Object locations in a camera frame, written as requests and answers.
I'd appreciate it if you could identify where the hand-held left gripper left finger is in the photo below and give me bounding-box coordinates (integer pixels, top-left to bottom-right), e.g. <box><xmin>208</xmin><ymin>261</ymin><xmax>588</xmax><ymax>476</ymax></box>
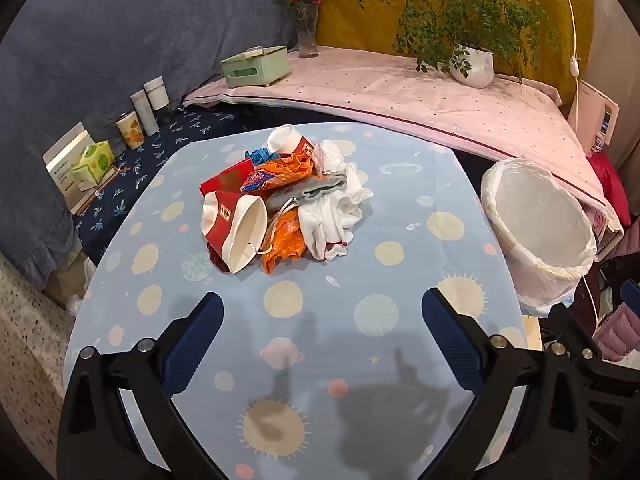
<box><xmin>57</xmin><ymin>291</ymin><xmax>226</xmax><ymax>480</ymax></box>

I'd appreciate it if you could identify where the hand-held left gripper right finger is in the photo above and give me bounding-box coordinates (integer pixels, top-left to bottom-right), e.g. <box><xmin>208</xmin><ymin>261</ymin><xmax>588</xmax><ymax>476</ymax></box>
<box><xmin>421</xmin><ymin>287</ymin><xmax>640</xmax><ymax>480</ymax></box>

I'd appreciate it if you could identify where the white lined waste bin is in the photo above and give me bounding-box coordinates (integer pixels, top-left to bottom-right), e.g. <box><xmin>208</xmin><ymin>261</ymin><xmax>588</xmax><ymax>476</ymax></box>
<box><xmin>481</xmin><ymin>157</ymin><xmax>599</xmax><ymax>319</ymax></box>

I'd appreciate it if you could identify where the white paper towel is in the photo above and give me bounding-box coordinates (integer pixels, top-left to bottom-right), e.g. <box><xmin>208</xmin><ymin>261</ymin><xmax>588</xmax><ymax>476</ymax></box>
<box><xmin>298</xmin><ymin>194</ymin><xmax>362</xmax><ymax>263</ymax></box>
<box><xmin>316</xmin><ymin>139</ymin><xmax>375</xmax><ymax>206</ymax></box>

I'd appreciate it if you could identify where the orange printed plastic bag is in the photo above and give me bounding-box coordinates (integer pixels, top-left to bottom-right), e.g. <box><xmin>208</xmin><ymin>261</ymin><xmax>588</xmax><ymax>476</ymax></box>
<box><xmin>241</xmin><ymin>152</ymin><xmax>317</xmax><ymax>193</ymax></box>

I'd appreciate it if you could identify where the blue planet-print tablecloth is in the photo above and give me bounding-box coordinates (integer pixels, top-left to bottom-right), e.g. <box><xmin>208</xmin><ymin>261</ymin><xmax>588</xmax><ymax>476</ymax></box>
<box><xmin>65</xmin><ymin>122</ymin><xmax>532</xmax><ymax>480</ymax></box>

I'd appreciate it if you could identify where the red and white paper cup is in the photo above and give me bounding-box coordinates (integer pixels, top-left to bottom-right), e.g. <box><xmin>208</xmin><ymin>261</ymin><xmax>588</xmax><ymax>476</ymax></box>
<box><xmin>266</xmin><ymin>124</ymin><xmax>315</xmax><ymax>159</ymax></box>
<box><xmin>201</xmin><ymin>191</ymin><xmax>269</xmax><ymax>275</ymax></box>

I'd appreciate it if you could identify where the red paper packet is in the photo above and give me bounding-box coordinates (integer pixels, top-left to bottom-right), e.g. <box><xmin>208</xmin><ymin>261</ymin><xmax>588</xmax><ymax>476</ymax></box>
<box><xmin>199</xmin><ymin>157</ymin><xmax>256</xmax><ymax>197</ymax></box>

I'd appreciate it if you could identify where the pink down jacket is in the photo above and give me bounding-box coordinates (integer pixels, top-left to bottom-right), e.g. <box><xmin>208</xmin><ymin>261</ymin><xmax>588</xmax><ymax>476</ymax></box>
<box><xmin>592</xmin><ymin>304</ymin><xmax>640</xmax><ymax>364</ymax></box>

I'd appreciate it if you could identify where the grey face mask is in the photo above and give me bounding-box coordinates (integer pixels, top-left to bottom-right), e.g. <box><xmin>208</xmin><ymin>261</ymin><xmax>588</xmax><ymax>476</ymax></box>
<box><xmin>264</xmin><ymin>172</ymin><xmax>349</xmax><ymax>212</ymax></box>

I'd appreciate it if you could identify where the navy printed cloth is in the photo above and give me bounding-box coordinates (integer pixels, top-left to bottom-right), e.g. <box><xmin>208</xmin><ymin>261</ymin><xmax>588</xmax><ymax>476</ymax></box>
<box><xmin>74</xmin><ymin>105</ymin><xmax>351</xmax><ymax>267</ymax></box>

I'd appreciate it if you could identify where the green tissue pack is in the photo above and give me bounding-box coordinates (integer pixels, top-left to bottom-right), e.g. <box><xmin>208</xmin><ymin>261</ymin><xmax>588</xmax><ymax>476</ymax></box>
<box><xmin>70</xmin><ymin>141</ymin><xmax>115</xmax><ymax>192</ymax></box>

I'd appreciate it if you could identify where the printed yellow can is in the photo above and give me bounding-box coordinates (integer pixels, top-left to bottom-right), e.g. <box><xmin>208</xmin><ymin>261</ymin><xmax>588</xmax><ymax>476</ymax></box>
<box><xmin>116</xmin><ymin>112</ymin><xmax>146</xmax><ymax>150</ymax></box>

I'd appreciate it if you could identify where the red cloth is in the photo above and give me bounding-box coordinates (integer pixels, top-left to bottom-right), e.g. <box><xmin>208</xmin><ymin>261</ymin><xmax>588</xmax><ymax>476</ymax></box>
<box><xmin>589</xmin><ymin>152</ymin><xmax>633</xmax><ymax>227</ymax></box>

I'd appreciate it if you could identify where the white cardboard box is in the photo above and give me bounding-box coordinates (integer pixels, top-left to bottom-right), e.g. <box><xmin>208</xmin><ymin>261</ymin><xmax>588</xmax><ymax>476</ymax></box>
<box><xmin>42</xmin><ymin>122</ymin><xmax>97</xmax><ymax>212</ymax></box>

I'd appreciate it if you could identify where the white cylindrical jar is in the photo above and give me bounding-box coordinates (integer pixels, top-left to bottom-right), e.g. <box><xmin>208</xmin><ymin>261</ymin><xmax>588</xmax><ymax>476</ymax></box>
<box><xmin>144</xmin><ymin>76</ymin><xmax>171</xmax><ymax>112</ymax></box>
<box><xmin>130</xmin><ymin>91</ymin><xmax>160</xmax><ymax>137</ymax></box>

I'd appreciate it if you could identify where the pink quilt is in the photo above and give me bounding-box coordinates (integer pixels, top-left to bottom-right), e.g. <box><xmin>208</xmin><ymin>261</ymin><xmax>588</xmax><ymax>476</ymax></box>
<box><xmin>182</xmin><ymin>45</ymin><xmax>624</xmax><ymax>242</ymax></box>

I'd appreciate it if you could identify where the potted green plant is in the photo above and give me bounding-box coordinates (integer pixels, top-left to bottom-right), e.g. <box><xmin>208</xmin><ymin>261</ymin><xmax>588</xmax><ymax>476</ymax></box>
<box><xmin>357</xmin><ymin>0</ymin><xmax>562</xmax><ymax>91</ymax></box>

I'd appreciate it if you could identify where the green tissue box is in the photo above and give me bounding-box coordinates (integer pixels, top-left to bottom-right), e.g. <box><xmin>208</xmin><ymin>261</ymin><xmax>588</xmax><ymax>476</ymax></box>
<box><xmin>220</xmin><ymin>45</ymin><xmax>292</xmax><ymax>89</ymax></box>

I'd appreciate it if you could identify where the grey-blue blanket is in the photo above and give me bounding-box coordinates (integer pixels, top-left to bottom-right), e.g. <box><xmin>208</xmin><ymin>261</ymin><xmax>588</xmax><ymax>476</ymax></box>
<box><xmin>0</xmin><ymin>0</ymin><xmax>322</xmax><ymax>292</ymax></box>

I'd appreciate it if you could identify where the glass vase with pink flowers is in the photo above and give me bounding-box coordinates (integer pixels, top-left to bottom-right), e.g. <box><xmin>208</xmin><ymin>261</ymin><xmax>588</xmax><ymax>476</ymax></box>
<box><xmin>272</xmin><ymin>0</ymin><xmax>330</xmax><ymax>59</ymax></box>

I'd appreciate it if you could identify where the yellow cloth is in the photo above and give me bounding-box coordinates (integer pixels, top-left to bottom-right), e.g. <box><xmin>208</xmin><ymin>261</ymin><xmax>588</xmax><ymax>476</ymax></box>
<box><xmin>315</xmin><ymin>0</ymin><xmax>596</xmax><ymax>107</ymax></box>

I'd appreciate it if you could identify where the beige cloth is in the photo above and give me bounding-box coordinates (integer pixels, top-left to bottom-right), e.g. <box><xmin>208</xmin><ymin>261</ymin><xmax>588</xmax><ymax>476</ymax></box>
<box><xmin>591</xmin><ymin>0</ymin><xmax>640</xmax><ymax>171</ymax></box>

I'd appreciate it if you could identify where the white cable with switch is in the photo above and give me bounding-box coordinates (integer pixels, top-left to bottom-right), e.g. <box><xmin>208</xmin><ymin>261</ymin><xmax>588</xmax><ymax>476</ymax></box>
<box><xmin>556</xmin><ymin>0</ymin><xmax>584</xmax><ymax>82</ymax></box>

